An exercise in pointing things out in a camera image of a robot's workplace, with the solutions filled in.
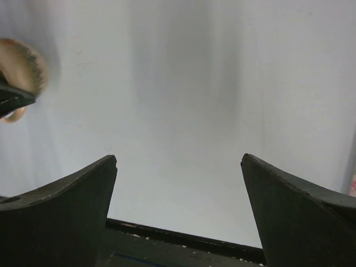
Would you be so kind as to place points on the floral tray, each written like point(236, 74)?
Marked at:
point(352, 191)

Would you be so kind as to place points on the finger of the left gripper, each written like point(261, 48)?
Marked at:
point(14, 100)

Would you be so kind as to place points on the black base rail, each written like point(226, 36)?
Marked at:
point(129, 244)

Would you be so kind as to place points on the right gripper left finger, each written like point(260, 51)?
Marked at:
point(61, 223)

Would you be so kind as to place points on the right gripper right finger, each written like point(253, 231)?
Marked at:
point(299, 223)

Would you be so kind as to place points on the cream mug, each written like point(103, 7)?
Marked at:
point(24, 68)

